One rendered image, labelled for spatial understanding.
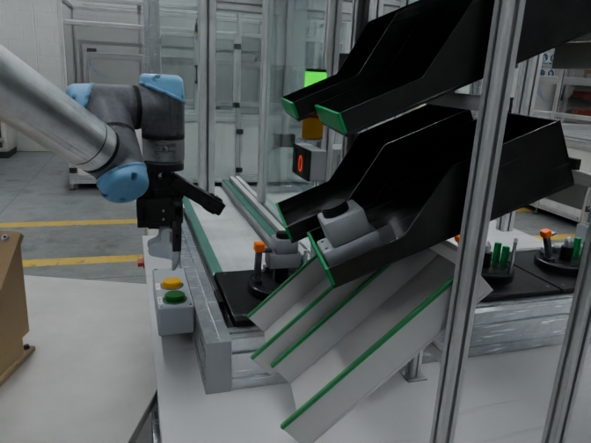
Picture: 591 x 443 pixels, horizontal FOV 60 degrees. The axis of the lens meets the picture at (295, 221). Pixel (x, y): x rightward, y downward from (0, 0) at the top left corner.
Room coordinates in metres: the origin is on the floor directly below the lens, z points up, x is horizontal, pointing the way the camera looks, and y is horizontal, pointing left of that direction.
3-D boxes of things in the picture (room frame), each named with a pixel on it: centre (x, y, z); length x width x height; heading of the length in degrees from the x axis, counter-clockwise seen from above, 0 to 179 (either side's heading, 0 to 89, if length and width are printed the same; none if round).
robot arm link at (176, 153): (0.92, 0.25, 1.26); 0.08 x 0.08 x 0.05
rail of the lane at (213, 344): (1.20, 0.25, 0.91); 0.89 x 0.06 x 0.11; 19
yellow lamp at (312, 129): (1.20, -0.03, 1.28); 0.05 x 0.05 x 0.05
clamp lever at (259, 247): (0.97, 0.06, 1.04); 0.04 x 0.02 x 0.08; 109
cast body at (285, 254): (0.99, 0.01, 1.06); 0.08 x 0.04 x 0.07; 109
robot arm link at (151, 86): (0.92, 0.25, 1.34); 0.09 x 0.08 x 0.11; 121
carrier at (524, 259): (1.22, -0.68, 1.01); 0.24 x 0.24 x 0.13; 19
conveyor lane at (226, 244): (1.28, 0.10, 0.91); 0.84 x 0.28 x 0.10; 19
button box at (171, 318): (1.00, 0.25, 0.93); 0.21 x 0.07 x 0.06; 19
